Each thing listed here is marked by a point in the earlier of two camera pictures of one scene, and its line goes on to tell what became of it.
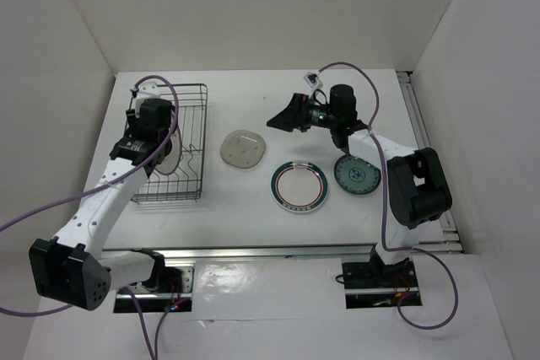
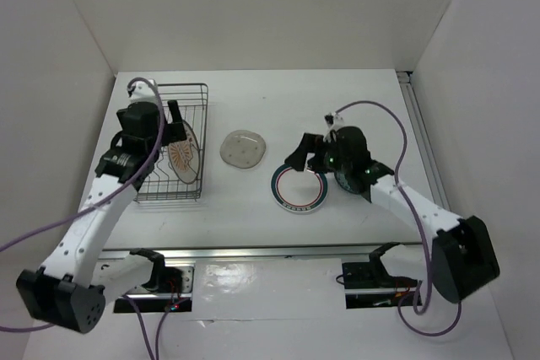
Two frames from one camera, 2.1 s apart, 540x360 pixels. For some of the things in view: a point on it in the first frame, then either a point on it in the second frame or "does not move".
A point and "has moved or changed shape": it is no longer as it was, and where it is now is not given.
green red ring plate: (299, 186) does not move
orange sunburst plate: (172, 161) has moved or changed shape
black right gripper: (289, 118) to (310, 143)
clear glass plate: (242, 148) does not move
